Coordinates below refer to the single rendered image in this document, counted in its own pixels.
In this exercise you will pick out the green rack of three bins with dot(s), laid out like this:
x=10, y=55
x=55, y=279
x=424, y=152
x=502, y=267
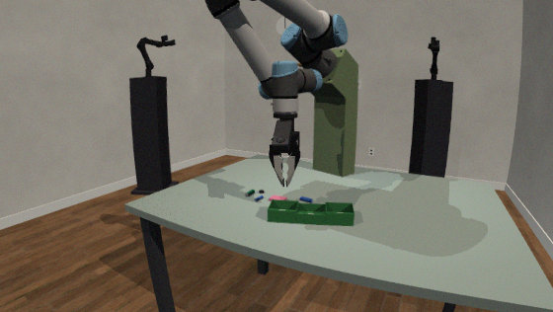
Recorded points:
x=311, y=213

